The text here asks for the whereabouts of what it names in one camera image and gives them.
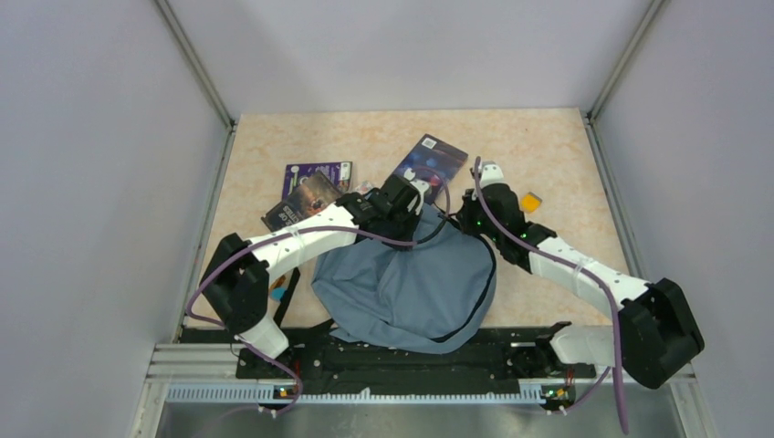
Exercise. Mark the floral patterned small item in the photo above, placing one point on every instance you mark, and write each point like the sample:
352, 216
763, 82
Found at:
364, 187

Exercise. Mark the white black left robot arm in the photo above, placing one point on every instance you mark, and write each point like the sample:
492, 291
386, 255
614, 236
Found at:
236, 283

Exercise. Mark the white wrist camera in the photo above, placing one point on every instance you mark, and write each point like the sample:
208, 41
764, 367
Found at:
421, 186
490, 173

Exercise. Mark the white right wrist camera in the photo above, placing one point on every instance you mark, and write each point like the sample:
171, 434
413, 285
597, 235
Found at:
490, 173

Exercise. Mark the dark blue paperback book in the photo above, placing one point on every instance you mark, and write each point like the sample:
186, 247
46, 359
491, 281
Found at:
434, 161

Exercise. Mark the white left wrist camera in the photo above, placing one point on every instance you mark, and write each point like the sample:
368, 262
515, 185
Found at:
421, 186

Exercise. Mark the yellow grey eraser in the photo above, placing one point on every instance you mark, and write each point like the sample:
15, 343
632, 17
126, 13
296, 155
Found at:
530, 203

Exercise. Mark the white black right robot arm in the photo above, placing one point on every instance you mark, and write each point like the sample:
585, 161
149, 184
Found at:
656, 333

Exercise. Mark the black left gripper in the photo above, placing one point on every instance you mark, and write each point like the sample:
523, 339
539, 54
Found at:
413, 220

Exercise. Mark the brown cover book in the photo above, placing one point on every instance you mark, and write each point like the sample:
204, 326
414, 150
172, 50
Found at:
312, 196

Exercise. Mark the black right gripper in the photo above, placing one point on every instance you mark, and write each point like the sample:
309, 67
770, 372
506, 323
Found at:
465, 214

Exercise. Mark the metal frame rail left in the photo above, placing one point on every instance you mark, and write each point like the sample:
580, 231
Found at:
208, 179

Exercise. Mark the colourful puzzle cube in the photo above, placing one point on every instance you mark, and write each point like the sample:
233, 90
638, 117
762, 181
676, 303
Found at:
278, 288

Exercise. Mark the aluminium front rail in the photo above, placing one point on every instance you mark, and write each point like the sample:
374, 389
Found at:
207, 372

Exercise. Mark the blue grey backpack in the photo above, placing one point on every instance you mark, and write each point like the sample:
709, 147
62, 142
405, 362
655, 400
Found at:
431, 299

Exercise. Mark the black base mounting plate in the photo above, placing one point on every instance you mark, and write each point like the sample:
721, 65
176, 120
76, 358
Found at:
493, 361

